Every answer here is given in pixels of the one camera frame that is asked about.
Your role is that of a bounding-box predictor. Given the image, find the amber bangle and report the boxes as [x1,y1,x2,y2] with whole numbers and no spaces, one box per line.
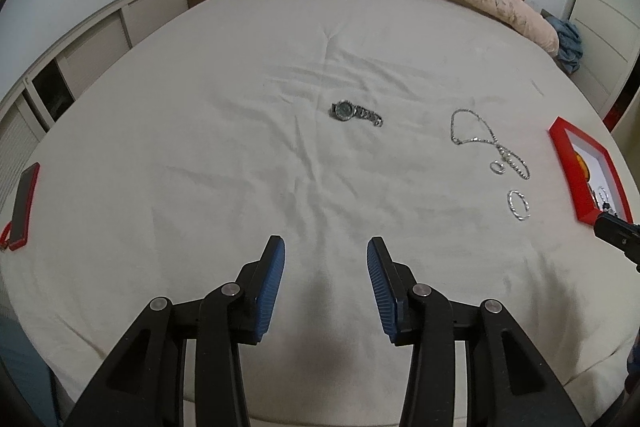
[575,152,590,181]

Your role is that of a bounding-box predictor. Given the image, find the silver twisted bracelet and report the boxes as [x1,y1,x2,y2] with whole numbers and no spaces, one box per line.
[506,188,533,223]

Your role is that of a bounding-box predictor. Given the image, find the silver chain necklace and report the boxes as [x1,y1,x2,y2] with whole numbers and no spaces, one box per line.
[449,107,532,181]

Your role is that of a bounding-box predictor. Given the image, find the silver wristwatch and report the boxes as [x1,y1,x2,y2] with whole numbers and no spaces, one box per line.
[330,100,384,127]

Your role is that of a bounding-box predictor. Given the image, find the thin silver bangle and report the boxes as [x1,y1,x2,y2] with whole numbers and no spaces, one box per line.
[589,185,600,208]

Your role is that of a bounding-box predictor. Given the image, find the red jewelry box tray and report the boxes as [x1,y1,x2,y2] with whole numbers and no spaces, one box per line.
[548,117,634,225]

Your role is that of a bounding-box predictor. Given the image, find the blue crumpled cloth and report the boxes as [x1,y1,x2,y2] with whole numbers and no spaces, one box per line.
[544,15,584,76]

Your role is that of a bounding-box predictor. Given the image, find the white wardrobe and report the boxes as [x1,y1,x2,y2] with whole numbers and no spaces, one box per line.
[566,0,640,122]

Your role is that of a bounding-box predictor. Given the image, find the smartphone in red case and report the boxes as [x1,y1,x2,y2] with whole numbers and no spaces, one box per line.
[8,162,40,251]

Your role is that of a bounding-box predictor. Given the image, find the white bed mattress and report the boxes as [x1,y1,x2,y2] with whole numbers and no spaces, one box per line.
[1,0,639,426]

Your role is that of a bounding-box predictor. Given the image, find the low white wall cabinets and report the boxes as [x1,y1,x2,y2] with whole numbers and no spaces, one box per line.
[1,0,188,199]

